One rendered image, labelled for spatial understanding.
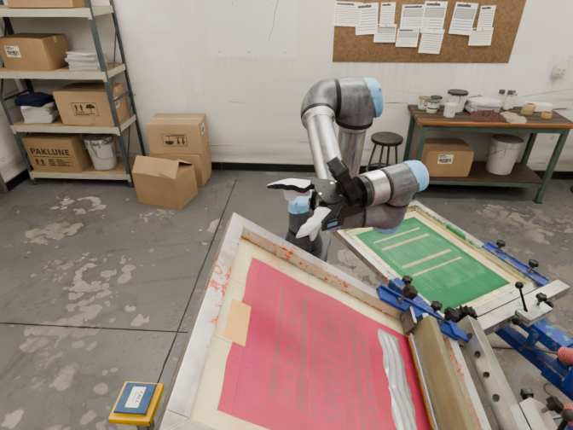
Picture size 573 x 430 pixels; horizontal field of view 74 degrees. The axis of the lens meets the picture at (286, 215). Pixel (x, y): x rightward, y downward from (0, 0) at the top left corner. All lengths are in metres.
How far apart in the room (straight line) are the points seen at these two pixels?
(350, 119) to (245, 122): 3.54
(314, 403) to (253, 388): 0.14
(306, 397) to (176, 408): 0.28
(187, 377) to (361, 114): 0.83
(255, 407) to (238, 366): 0.08
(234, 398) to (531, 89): 4.71
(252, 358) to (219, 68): 4.00
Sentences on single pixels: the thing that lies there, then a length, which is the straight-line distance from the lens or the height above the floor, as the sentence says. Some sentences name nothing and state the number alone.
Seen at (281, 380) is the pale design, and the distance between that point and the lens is 0.81.
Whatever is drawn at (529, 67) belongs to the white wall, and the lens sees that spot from 4.99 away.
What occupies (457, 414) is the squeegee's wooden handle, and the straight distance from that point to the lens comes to 0.99.
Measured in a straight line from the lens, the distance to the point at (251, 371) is 0.78.
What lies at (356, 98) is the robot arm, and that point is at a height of 1.80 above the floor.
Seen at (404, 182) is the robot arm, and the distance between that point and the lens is 0.87.
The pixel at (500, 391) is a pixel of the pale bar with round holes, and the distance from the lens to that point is 1.24.
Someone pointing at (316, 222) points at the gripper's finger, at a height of 1.69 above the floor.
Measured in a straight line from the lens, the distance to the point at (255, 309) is 0.87.
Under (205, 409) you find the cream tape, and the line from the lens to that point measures 0.71.
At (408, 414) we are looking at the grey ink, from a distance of 1.02.
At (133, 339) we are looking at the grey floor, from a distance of 2.92.
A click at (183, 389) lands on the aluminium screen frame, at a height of 1.55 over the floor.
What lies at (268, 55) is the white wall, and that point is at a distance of 4.45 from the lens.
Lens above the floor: 2.09
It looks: 32 degrees down
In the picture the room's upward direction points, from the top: straight up
